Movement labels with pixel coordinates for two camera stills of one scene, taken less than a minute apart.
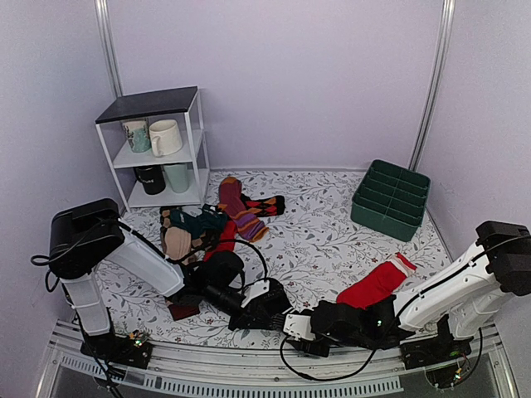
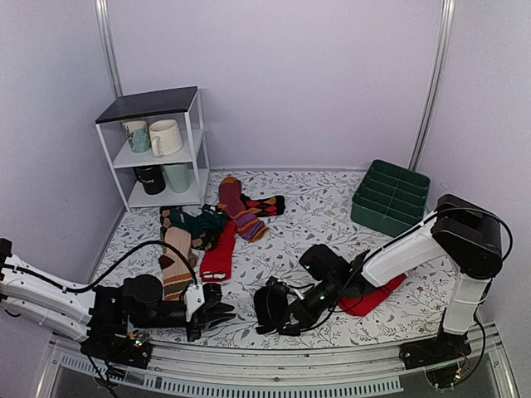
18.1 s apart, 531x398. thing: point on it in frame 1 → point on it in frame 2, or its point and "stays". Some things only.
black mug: x=152 y=177 stays
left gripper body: x=248 y=316 → x=142 y=324
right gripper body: x=311 y=350 → x=330 y=287
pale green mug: x=179 y=177 stays
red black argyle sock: x=269 y=206 stays
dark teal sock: x=209 y=218 stays
